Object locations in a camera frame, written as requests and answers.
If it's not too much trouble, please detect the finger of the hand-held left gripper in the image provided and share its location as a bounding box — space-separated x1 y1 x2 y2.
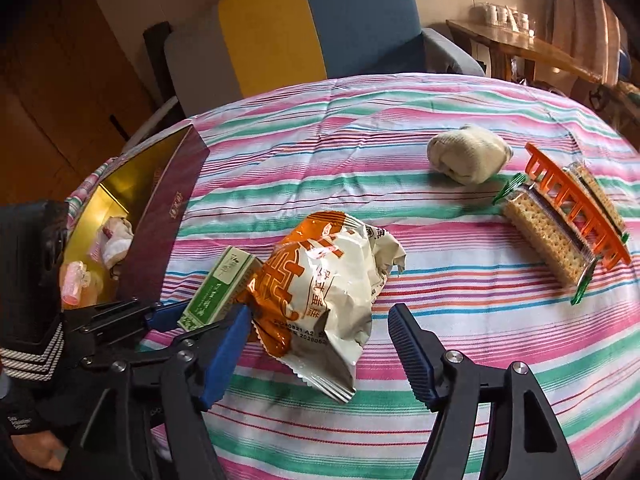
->
67 299 187 335
65 335 172 377

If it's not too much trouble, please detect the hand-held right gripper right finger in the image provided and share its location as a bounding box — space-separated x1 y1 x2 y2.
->
387 304 583 480

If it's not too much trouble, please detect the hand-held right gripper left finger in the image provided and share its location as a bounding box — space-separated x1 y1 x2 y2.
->
65 304 252 480

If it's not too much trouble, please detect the small green and white box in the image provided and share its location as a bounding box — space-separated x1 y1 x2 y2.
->
177 246 263 333

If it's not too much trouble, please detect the maroon box with gold inside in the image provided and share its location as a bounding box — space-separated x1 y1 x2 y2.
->
64 122 211 311

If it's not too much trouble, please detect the orange and white snack bag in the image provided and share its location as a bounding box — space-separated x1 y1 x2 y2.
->
237 211 407 405

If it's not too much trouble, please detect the person's left forearm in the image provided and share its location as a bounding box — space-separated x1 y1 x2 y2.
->
0 322 67 385

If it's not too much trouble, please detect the person's left hand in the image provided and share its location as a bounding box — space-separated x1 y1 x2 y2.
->
0 385 71 472

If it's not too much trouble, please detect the pink plastic packet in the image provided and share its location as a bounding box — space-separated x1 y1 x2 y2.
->
60 260 93 306

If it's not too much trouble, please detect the white and pink wrapper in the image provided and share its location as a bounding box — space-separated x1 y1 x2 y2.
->
100 216 135 267

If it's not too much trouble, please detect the striped tablecloth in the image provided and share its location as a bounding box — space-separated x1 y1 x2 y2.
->
65 74 640 480

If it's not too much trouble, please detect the cracker packet with green ends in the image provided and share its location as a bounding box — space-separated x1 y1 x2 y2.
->
570 160 631 243
492 172 598 306

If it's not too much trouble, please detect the rolled beige sock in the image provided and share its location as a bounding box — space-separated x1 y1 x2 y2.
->
426 124 514 187

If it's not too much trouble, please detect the orange hair claw clip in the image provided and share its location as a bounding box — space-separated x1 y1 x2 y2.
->
524 142 633 272

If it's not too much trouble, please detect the wooden side table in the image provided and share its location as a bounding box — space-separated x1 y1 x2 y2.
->
446 19 603 86

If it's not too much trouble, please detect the blue yellow grey armchair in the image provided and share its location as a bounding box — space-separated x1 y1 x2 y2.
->
142 0 486 118

